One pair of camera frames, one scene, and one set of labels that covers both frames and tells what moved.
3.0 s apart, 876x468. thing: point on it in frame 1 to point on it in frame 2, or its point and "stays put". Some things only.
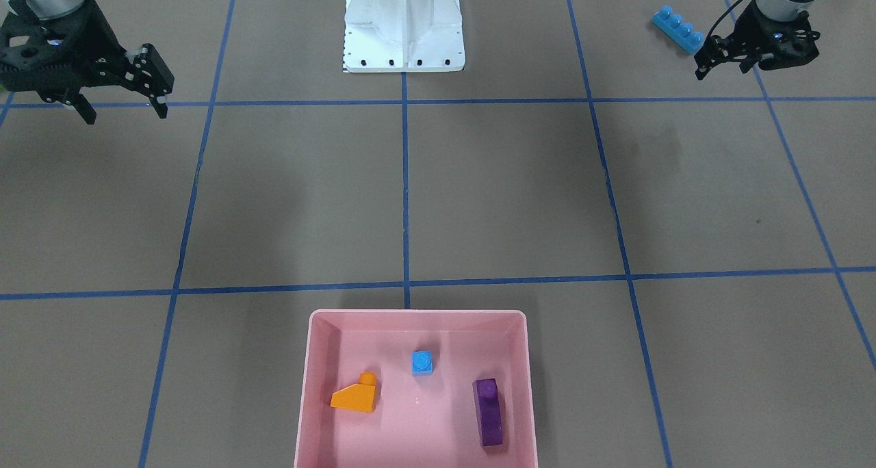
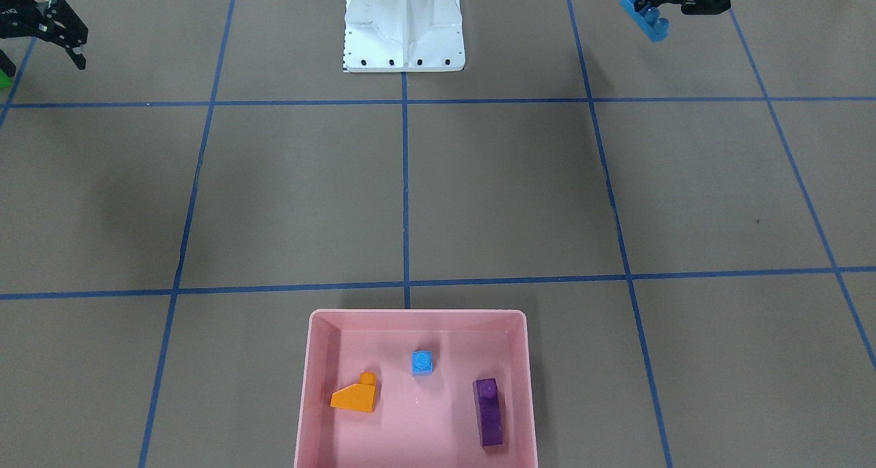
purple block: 488,411 stays put
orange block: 358,397 stays put
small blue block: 421,362 stays put
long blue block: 671,27 to 647,20
